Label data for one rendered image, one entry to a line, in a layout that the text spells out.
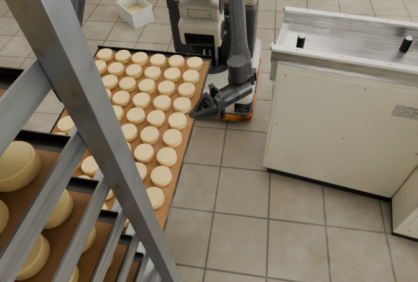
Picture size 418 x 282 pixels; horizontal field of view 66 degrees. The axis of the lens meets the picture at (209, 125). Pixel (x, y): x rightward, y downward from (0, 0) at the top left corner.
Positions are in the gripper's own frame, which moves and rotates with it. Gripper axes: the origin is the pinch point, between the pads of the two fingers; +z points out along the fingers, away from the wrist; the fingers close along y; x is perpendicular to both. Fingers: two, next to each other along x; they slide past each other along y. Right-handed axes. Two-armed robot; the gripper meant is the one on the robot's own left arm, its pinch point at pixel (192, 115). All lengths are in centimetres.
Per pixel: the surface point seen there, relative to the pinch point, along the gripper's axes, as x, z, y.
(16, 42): 249, 47, 106
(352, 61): -5, -65, 12
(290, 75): 11, -51, 23
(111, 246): -33, 30, -27
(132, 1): 229, -63, 100
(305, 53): 9, -55, 12
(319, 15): 24, -79, 14
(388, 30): 2, -96, 17
